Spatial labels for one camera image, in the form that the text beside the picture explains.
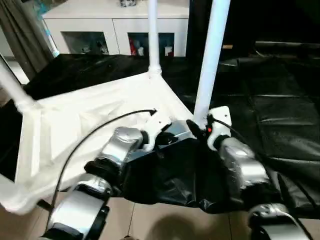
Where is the white plastic table top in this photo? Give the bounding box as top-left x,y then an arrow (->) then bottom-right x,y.
0,70 -> 200,216

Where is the black work surface mat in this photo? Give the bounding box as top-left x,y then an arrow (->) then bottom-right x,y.
0,51 -> 320,215

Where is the red item in cabinet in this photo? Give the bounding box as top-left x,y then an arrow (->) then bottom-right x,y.
129,36 -> 140,56

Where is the white glass door cabinet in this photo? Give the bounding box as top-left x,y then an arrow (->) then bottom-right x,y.
41,0 -> 191,58

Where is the white teal patterned roll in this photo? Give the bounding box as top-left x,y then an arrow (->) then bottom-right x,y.
35,0 -> 61,58

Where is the grey curtain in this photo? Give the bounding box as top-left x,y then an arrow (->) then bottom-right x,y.
0,0 -> 55,79

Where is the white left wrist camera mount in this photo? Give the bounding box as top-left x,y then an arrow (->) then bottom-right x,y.
140,109 -> 174,151

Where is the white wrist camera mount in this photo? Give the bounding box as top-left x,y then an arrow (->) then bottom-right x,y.
140,109 -> 174,151
205,105 -> 234,151

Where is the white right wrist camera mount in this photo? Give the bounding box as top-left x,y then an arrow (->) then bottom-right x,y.
205,105 -> 234,151

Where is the black left wrist camera cable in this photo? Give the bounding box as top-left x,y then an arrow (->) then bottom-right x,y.
44,108 -> 158,235

